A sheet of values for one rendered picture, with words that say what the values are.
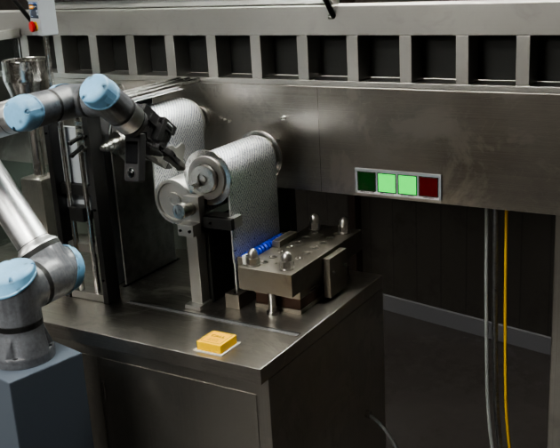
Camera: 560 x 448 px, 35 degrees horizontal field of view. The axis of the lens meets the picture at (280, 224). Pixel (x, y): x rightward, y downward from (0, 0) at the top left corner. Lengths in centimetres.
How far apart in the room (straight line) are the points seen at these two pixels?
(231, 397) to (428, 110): 88
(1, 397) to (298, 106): 110
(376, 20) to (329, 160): 41
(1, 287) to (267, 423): 69
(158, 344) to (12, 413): 37
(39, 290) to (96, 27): 104
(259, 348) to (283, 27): 90
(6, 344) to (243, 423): 58
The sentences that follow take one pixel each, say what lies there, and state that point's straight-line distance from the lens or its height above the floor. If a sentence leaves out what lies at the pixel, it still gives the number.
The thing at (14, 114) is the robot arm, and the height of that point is 151.
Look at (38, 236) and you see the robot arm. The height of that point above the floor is 116.
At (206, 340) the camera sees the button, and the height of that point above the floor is 92.
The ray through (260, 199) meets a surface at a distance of 244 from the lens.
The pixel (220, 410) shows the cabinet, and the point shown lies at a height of 75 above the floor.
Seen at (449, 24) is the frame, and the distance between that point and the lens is 232.
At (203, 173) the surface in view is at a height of 126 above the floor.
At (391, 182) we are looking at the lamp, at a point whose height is 119.
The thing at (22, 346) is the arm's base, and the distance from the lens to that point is 220.
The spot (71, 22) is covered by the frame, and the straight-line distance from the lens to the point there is 300.
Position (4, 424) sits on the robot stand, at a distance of 225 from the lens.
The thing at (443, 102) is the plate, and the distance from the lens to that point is 234.
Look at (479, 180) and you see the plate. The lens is 235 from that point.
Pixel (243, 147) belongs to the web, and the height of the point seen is 130.
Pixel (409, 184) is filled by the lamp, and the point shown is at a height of 119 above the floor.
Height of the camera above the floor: 181
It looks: 17 degrees down
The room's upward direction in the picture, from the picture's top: 3 degrees counter-clockwise
